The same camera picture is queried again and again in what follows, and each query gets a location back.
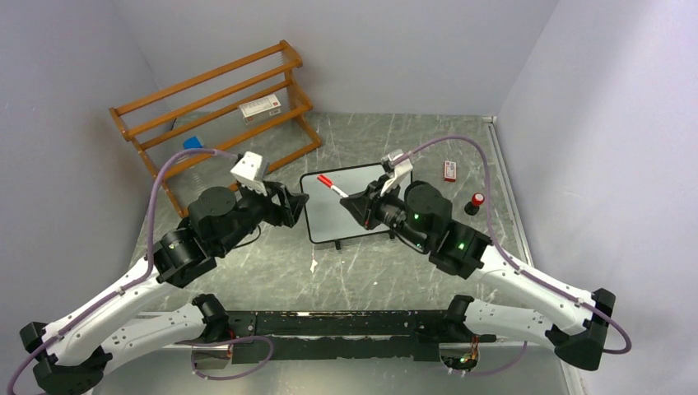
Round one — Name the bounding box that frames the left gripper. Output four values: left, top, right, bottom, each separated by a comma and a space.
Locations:
216, 178, 309, 254

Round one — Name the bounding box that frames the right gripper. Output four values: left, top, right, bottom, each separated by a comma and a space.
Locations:
341, 174, 430, 250

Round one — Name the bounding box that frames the small whiteboard with black frame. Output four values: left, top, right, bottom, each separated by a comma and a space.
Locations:
300, 163, 389, 249

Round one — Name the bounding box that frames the red and white marker pen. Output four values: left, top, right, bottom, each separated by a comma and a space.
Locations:
317, 174, 348, 198

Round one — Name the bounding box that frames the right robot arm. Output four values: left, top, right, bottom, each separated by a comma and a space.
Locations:
340, 181, 616, 371

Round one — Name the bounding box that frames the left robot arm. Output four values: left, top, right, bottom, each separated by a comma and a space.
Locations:
20, 181, 309, 394

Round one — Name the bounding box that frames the small red white box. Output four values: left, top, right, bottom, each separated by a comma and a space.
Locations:
443, 160, 458, 182

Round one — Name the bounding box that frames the white red box on shelf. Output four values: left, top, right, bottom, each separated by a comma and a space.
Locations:
239, 94, 282, 123

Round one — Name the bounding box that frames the red black stamp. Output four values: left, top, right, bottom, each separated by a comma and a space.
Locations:
463, 193, 486, 216

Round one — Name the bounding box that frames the wooden tiered shelf rack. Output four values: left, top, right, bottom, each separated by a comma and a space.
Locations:
108, 39, 323, 219

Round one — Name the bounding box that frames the blue eraser on shelf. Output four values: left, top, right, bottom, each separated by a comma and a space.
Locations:
182, 136, 205, 150

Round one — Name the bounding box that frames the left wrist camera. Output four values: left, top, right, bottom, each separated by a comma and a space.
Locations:
230, 151, 269, 196

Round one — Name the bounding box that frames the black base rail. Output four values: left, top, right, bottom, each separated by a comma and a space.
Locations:
205, 309, 496, 364

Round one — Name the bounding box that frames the purple cable at base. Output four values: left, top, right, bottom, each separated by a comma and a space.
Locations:
190, 335, 276, 382

